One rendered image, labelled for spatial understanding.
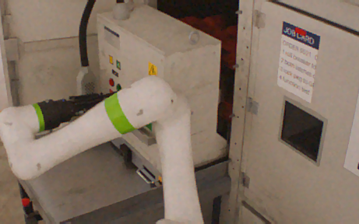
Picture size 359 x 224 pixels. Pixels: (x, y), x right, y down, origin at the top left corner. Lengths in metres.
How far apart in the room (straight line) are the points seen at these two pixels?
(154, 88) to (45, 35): 0.95
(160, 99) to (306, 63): 0.43
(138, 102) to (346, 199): 0.66
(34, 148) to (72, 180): 0.51
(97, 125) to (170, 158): 0.24
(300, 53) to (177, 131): 0.42
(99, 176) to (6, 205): 1.39
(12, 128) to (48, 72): 0.78
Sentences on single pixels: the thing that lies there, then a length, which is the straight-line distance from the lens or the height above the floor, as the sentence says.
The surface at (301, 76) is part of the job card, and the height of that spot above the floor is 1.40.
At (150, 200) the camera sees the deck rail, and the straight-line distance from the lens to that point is 1.85.
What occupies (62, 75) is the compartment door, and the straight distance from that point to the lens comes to 2.33.
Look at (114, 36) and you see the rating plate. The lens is 1.94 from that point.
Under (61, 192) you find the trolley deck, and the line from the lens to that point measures 1.95.
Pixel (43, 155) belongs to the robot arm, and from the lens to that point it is 1.52.
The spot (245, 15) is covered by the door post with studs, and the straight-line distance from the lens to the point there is 1.70.
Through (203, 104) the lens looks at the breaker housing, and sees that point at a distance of 1.82.
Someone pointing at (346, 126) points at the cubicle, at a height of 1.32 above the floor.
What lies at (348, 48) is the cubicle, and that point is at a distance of 1.40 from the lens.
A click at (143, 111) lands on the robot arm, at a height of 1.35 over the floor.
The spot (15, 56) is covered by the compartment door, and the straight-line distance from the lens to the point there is 2.25.
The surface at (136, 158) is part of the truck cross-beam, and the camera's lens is 2.00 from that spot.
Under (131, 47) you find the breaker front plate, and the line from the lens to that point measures 1.84.
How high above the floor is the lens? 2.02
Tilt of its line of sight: 29 degrees down
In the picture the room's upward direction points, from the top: 2 degrees counter-clockwise
